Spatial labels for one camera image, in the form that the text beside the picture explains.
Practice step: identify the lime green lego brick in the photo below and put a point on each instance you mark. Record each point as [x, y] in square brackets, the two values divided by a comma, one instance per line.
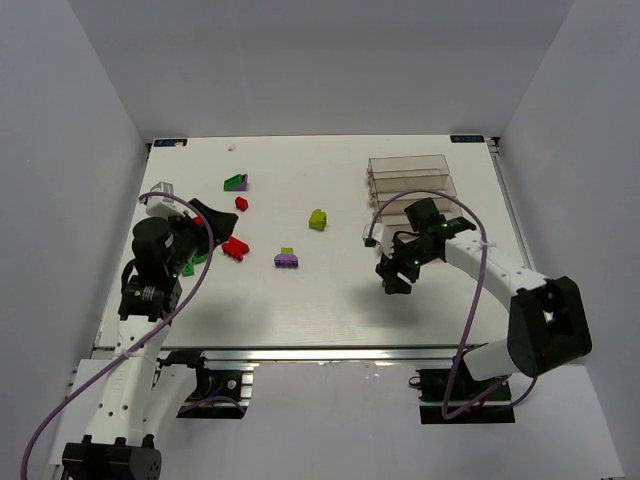
[318, 220]

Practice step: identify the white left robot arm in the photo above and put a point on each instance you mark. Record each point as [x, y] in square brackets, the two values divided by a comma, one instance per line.
[143, 394]

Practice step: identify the green lego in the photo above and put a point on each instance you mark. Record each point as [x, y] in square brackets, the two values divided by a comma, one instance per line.
[230, 183]

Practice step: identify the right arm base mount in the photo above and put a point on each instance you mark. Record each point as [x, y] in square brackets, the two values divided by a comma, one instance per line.
[430, 384]

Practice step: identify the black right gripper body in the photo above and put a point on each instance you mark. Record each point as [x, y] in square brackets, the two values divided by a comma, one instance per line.
[400, 267]

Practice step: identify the purple lego with lime top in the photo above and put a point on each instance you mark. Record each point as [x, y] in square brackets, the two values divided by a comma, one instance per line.
[286, 258]

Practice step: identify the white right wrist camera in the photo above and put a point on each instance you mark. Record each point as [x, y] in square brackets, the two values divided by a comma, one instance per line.
[374, 234]

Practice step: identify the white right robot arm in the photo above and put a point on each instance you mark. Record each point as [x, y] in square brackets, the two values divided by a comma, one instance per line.
[547, 325]

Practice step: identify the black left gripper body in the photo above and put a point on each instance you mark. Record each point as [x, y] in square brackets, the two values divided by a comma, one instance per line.
[201, 226]

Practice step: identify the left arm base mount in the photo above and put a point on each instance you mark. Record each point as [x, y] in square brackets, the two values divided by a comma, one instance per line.
[218, 393]

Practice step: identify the small red lego brick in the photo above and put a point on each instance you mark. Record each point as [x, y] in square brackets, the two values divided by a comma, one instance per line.
[241, 203]

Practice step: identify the red jagged lego pieces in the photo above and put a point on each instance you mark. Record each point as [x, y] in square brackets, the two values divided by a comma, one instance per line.
[235, 249]

